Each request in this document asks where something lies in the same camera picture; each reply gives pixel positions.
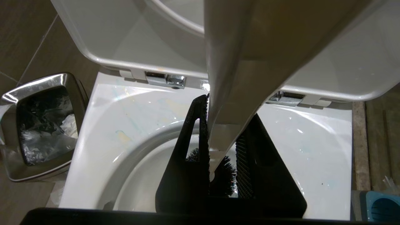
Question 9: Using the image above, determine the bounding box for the chrome toilet seat hinge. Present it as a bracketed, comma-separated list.
[266, 91, 305, 107]
[145, 71, 187, 89]

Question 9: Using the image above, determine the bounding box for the white toilet seat lid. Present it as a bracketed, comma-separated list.
[50, 0, 400, 102]

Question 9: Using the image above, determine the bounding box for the blue plastic container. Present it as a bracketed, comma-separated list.
[351, 190, 400, 223]

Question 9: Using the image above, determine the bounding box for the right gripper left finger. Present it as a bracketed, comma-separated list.
[155, 93, 210, 215]

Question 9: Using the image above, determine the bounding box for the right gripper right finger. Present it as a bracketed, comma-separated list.
[235, 113, 308, 218]

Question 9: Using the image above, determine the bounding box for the white toilet brush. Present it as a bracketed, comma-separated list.
[186, 0, 374, 198]

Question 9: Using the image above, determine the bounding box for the stainless steel trash bin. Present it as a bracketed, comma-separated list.
[0, 72, 89, 183]

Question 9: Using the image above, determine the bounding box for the white toilet bowl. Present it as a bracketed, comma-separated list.
[59, 72, 353, 221]

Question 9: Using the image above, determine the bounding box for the black trash bag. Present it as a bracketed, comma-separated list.
[17, 86, 78, 166]

